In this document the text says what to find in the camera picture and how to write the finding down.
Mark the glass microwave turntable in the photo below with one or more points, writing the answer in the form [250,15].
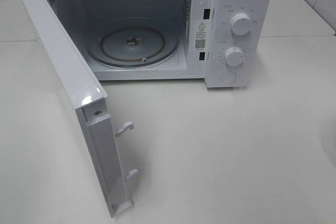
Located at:
[132,42]

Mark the white timer knob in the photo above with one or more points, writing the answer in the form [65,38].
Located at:
[234,56]

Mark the white microwave door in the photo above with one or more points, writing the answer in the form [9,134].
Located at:
[84,99]

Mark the white microwave oven body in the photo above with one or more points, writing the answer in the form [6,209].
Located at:
[205,35]

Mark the upper white power knob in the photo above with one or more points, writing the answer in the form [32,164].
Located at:
[241,23]

